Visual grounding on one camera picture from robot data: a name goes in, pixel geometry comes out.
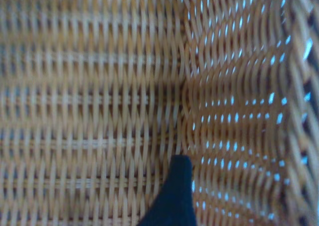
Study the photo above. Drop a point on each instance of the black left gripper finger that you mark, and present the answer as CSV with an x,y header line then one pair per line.
x,y
174,201

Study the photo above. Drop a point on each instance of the orange-tan wicker basket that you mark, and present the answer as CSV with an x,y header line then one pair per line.
x,y
74,86

